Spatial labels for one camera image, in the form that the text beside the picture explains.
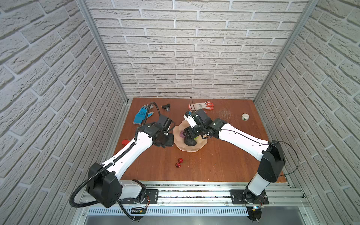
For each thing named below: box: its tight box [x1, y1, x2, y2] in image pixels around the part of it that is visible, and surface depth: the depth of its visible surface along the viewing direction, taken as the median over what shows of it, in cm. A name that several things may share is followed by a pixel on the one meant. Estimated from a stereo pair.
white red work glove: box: [188, 100, 215, 112], surface depth 116 cm
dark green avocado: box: [183, 137, 197, 147], surface depth 91 cm
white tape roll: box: [241, 113, 250, 121], surface depth 109 cm
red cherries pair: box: [175, 157, 184, 169], surface depth 86 cm
